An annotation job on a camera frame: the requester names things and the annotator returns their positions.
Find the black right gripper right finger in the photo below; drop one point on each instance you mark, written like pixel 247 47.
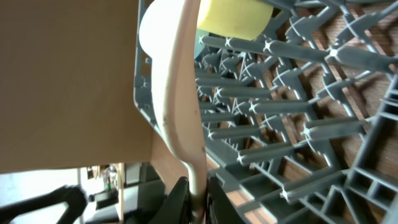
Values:
pixel 219 209

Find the yellow plastic cup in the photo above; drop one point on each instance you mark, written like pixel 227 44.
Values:
pixel 242 19

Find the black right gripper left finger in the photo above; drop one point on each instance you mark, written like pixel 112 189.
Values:
pixel 176 207

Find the grey plastic dishwasher rack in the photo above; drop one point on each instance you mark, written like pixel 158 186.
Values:
pixel 300 124

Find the white plastic spoon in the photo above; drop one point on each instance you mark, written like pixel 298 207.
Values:
pixel 167 35

